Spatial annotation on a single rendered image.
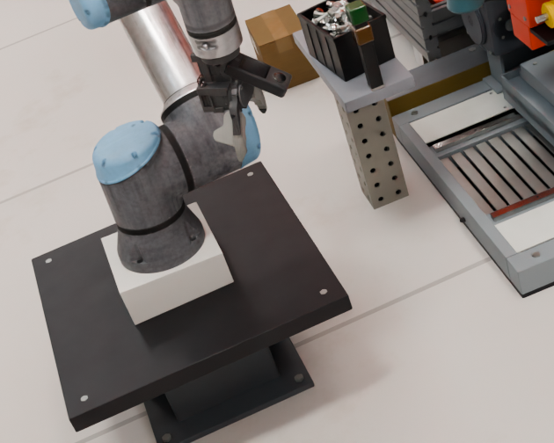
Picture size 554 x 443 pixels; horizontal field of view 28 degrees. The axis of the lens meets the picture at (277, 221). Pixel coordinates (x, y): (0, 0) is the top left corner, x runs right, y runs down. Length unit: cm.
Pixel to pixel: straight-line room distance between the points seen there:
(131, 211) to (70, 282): 37
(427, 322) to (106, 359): 74
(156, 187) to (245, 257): 29
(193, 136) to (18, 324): 100
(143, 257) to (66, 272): 34
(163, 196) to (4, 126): 187
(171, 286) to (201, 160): 28
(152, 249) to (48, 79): 204
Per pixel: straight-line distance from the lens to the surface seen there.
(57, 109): 400
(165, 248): 228
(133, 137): 223
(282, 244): 239
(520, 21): 264
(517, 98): 296
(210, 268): 230
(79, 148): 370
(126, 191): 221
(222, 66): 197
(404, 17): 333
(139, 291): 229
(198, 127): 224
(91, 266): 257
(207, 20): 189
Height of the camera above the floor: 170
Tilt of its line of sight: 35 degrees down
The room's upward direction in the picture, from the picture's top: 20 degrees counter-clockwise
